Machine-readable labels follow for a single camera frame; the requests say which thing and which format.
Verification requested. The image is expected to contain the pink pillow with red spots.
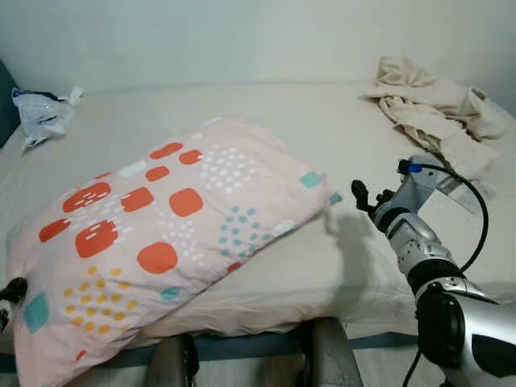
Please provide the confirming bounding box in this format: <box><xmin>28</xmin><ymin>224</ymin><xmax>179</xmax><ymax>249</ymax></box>
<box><xmin>4</xmin><ymin>117</ymin><xmax>343</xmax><ymax>387</ymax></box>

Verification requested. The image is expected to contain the mattress with beige sheet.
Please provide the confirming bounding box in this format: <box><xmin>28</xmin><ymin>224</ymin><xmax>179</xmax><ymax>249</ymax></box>
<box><xmin>0</xmin><ymin>78</ymin><xmax>516</xmax><ymax>339</ymax></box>

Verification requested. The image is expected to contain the grey white packaged leaflet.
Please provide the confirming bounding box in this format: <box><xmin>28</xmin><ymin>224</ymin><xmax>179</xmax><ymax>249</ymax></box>
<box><xmin>435</xmin><ymin>173</ymin><xmax>493</xmax><ymax>214</ymax></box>

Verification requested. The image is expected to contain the crumpled beige clothing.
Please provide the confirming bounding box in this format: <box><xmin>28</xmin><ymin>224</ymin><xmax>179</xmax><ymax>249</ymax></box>
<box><xmin>360</xmin><ymin>55</ymin><xmax>509</xmax><ymax>182</ymax></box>

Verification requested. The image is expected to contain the grey robot right leg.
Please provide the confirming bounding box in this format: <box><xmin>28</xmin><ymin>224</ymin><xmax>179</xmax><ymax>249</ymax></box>
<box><xmin>300</xmin><ymin>317</ymin><xmax>365</xmax><ymax>387</ymax></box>

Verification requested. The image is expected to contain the grey robot leg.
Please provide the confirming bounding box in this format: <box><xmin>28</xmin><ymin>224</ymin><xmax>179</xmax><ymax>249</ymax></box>
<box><xmin>145</xmin><ymin>333</ymin><xmax>200</xmax><ymax>387</ymax></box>
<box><xmin>300</xmin><ymin>317</ymin><xmax>365</xmax><ymax>387</ymax></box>

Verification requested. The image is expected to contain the grey robot left leg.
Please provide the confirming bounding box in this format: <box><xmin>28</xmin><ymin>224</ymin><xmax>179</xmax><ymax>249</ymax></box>
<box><xmin>145</xmin><ymin>333</ymin><xmax>200</xmax><ymax>387</ymax></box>

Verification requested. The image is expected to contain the crumpled clear plastic bag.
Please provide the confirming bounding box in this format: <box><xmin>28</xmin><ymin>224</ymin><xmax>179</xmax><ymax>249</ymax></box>
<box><xmin>11</xmin><ymin>86</ymin><xmax>84</xmax><ymax>150</ymax></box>

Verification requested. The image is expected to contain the teal upholstered headboard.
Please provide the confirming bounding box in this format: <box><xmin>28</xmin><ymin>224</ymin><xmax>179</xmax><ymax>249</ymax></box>
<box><xmin>0</xmin><ymin>60</ymin><xmax>21</xmax><ymax>150</ymax></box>

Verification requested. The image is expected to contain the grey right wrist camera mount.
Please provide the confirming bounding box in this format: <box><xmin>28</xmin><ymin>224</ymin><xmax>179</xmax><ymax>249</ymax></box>
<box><xmin>395</xmin><ymin>155</ymin><xmax>456</xmax><ymax>214</ymax></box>

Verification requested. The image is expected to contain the dark teal bed frame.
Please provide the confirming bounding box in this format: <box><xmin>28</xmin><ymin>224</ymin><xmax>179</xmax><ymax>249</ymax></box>
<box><xmin>0</xmin><ymin>327</ymin><xmax>420</xmax><ymax>372</ymax></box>

